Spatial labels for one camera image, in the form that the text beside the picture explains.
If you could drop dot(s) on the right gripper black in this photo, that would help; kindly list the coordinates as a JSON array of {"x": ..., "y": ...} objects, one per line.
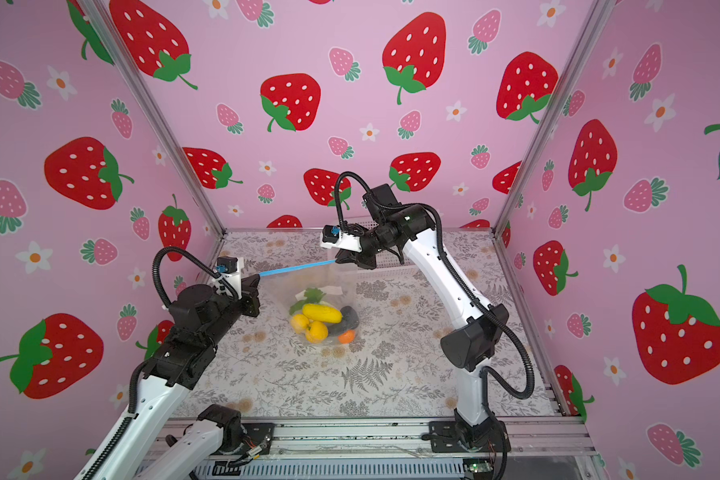
[{"x": 357, "y": 253}]

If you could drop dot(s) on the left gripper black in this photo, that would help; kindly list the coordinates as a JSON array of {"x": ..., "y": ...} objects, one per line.
[{"x": 249, "y": 293}]

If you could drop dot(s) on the white plastic perforated basket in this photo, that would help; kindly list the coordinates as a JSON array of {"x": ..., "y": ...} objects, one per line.
[{"x": 396, "y": 261}]

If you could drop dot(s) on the small yellow lemon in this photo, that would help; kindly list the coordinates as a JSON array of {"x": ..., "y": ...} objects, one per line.
[{"x": 299, "y": 323}]

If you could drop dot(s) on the dark purple eggplant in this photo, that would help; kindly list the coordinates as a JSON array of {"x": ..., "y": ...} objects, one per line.
[{"x": 349, "y": 321}]

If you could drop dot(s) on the clear zip bag blue zipper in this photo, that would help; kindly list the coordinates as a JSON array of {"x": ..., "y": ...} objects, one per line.
[{"x": 338, "y": 281}]

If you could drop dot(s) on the yellow bell pepper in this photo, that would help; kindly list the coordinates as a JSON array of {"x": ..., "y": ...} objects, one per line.
[{"x": 322, "y": 313}]

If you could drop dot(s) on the yellow mango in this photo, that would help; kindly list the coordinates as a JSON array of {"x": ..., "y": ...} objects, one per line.
[{"x": 316, "y": 332}]

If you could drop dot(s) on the orange mandarin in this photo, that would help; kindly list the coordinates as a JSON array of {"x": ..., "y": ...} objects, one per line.
[{"x": 347, "y": 337}]

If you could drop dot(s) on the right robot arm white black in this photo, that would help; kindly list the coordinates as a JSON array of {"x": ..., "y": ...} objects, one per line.
[{"x": 478, "y": 325}]

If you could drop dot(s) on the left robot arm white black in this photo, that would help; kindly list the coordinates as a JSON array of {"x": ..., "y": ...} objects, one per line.
[{"x": 157, "y": 387}]

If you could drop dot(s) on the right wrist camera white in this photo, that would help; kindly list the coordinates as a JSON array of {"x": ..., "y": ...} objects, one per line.
[{"x": 333, "y": 237}]

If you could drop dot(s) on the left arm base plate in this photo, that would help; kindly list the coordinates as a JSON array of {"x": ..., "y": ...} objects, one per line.
[{"x": 248, "y": 436}]

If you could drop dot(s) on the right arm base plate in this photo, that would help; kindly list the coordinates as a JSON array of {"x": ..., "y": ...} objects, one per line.
[{"x": 458, "y": 437}]

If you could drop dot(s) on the aluminium rail base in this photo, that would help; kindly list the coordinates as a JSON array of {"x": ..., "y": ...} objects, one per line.
[{"x": 409, "y": 448}]

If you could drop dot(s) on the right frame post aluminium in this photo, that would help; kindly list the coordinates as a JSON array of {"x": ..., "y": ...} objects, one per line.
[{"x": 593, "y": 26}]

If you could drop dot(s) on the frame post aluminium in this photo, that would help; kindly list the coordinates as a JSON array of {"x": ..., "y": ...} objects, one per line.
[
  {"x": 593, "y": 26},
  {"x": 104, "y": 27}
]

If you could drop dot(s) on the left frame post aluminium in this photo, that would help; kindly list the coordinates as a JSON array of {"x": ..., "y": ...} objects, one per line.
[{"x": 104, "y": 27}]

